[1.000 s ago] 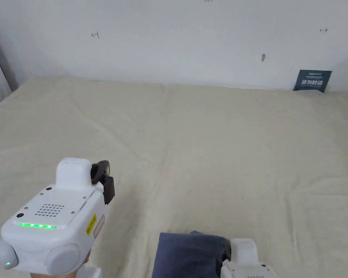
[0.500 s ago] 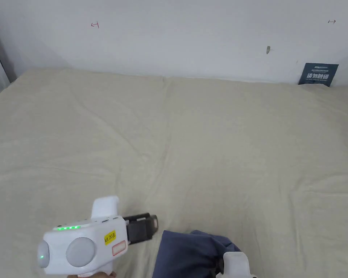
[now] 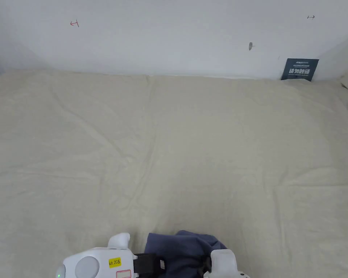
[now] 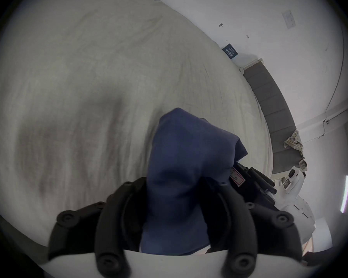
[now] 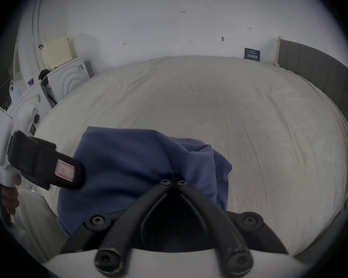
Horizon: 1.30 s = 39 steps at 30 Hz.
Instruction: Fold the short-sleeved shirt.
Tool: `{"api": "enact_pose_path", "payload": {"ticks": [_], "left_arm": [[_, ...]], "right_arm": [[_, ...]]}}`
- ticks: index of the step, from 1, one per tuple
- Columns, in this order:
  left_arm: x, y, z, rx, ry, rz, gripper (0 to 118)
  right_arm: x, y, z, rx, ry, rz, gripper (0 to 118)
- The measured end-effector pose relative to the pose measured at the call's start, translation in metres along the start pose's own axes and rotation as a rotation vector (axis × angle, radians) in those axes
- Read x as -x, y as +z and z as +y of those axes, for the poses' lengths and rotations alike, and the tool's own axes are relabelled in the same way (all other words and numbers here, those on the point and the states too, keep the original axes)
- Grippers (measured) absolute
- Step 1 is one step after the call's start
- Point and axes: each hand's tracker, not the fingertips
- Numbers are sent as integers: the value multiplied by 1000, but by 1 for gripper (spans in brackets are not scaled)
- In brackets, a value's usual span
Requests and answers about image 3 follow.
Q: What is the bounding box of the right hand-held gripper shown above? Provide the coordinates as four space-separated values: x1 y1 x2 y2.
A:
197 249 251 278

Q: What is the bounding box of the dark blue shirt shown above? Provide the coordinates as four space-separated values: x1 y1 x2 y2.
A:
144 230 228 278

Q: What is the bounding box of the dark blue printed card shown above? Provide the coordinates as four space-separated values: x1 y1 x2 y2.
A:
281 58 320 82

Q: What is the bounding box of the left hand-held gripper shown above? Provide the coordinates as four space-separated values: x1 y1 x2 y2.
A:
56 232 165 278

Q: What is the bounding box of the bed with beige sheet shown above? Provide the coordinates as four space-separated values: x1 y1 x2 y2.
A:
0 69 348 278

